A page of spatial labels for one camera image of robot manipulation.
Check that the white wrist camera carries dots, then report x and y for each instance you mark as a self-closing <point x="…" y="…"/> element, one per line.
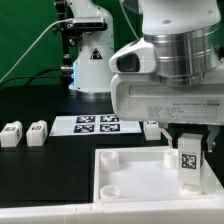
<point x="137" y="57"/>

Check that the white square table top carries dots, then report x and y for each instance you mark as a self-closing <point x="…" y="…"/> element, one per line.
<point x="139" y="174"/>

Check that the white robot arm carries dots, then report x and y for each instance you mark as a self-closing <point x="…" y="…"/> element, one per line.
<point x="174" y="73"/>

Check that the white sheet with markers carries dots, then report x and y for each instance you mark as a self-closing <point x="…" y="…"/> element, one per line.
<point x="93" y="125"/>

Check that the white obstacle fence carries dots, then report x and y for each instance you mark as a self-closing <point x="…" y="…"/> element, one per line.
<point x="203" y="211"/>

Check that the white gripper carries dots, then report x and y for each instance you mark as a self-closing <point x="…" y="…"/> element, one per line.
<point x="143" y="98"/>

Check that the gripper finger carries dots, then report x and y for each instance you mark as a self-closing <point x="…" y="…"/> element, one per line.
<point x="213" y="132"/>

